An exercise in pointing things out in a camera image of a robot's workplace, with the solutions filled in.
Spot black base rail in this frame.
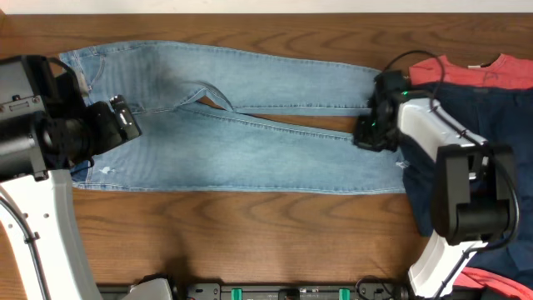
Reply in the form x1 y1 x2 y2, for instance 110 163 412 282
97 273 417 300

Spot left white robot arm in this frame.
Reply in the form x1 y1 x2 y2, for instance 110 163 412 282
1 55 142 299

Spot light blue jeans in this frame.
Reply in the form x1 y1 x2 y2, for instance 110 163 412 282
60 41 406 195

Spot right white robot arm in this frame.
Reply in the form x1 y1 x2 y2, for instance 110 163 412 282
354 70 520 299

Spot dark navy shorts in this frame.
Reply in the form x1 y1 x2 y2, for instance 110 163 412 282
401 83 532 288

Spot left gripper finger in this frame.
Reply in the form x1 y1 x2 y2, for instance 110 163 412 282
118 116 142 141
109 95 134 125

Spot red t-shirt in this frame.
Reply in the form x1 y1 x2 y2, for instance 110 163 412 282
409 54 532 299

